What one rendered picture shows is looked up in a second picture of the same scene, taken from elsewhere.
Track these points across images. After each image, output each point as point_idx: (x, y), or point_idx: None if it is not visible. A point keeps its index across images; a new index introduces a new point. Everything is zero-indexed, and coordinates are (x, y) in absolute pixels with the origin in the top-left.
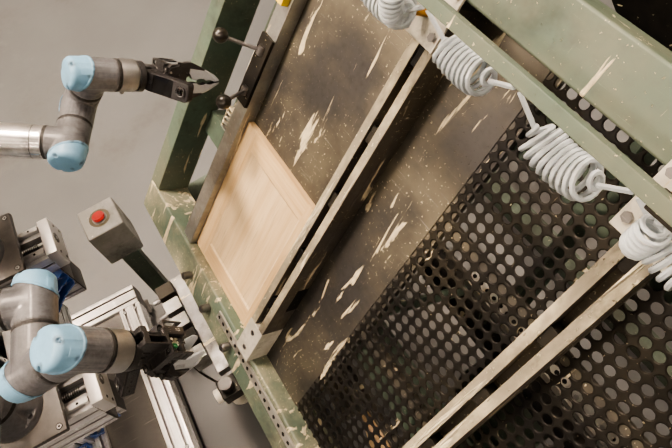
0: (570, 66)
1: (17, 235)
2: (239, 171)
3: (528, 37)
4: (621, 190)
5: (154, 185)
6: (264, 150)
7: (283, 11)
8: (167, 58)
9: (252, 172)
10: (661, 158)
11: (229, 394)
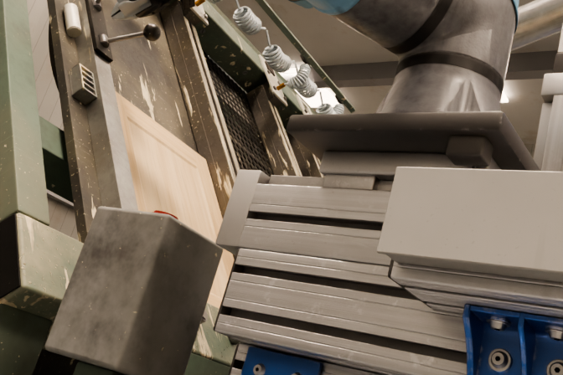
0: (234, 38)
1: (316, 177)
2: (129, 142)
3: (221, 25)
4: (292, 61)
5: (35, 221)
6: (136, 111)
7: None
8: None
9: (139, 140)
10: (262, 69)
11: None
